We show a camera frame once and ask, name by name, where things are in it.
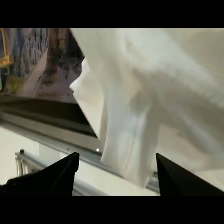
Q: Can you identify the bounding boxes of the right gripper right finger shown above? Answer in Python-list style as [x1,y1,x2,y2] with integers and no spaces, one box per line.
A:
[155,152,224,197]

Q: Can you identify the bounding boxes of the white garment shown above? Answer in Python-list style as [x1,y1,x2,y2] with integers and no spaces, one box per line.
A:
[69,28,224,192]

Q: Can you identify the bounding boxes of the silver frame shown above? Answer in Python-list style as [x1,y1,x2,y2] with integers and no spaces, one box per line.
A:
[0,111,161,197]

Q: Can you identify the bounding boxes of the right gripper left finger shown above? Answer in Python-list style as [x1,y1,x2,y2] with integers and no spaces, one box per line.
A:
[0,151,81,197]

